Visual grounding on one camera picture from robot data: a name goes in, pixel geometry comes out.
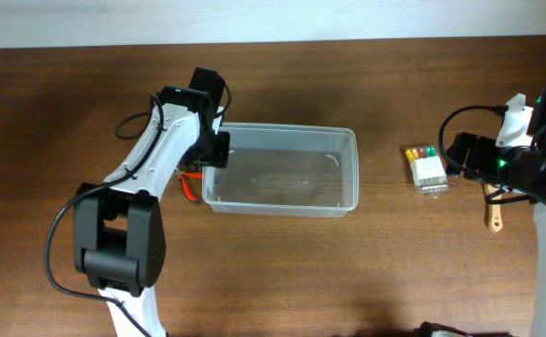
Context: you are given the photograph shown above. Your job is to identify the orange scraper wooden handle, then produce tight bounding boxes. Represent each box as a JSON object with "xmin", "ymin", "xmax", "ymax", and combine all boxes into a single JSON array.
[{"xmin": 483, "ymin": 184, "xmax": 503, "ymax": 233}]

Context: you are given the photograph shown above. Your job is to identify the clear plastic container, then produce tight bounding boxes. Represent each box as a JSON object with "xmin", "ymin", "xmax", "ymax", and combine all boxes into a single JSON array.
[{"xmin": 201, "ymin": 123, "xmax": 360, "ymax": 218}]

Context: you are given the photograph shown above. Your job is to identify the pack of coloured bits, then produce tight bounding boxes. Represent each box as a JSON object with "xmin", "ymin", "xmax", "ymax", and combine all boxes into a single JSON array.
[{"xmin": 405, "ymin": 145, "xmax": 450, "ymax": 194}]

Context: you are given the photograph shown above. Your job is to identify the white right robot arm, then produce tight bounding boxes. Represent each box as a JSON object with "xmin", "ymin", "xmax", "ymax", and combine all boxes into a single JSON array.
[{"xmin": 437, "ymin": 89, "xmax": 546, "ymax": 336}]

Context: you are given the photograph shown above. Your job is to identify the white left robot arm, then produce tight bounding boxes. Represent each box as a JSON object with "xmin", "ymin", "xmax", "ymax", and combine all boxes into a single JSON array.
[{"xmin": 74, "ymin": 67, "xmax": 230, "ymax": 336}]

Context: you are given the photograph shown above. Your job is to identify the red handled cutting pliers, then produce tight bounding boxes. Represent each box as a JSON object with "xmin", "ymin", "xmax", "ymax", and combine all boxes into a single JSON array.
[{"xmin": 176, "ymin": 170, "xmax": 203, "ymax": 206}]

